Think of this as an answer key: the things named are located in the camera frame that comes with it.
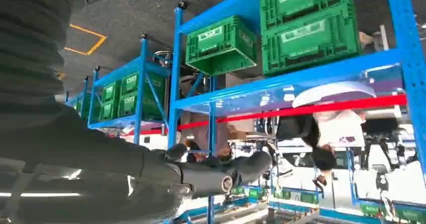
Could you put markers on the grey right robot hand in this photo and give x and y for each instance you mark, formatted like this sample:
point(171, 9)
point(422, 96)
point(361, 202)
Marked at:
point(83, 169)

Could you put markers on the ribbed grey right robot arm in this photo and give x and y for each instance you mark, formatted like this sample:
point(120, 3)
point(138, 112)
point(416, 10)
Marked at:
point(30, 49)

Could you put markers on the blue metal shelf rack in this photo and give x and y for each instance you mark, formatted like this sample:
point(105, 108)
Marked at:
point(141, 82)
point(299, 72)

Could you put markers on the person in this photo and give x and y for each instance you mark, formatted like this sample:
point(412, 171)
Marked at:
point(199, 132)
point(339, 129)

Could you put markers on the black office chair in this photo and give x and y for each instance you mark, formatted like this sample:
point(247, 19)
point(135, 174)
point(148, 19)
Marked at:
point(293, 127)

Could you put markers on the red barrier belt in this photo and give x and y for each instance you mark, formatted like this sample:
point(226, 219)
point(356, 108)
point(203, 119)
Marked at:
point(332, 106)

